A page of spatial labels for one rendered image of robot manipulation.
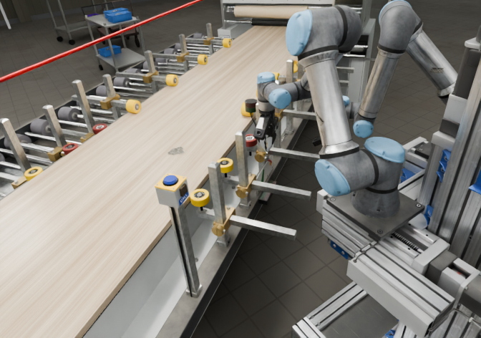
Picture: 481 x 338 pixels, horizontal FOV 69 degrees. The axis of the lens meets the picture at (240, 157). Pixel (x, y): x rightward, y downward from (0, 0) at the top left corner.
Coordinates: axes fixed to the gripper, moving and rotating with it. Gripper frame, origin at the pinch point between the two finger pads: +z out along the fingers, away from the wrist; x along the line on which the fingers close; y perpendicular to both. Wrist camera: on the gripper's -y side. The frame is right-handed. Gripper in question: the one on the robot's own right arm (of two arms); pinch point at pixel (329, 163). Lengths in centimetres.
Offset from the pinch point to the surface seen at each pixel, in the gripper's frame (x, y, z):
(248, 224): -51, -23, 1
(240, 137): -31, -33, -27
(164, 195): -83, -34, -37
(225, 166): -28, -43, -8
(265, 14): 226, -112, -20
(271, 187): -26.4, -21.3, 0.4
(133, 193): -58, -73, -7
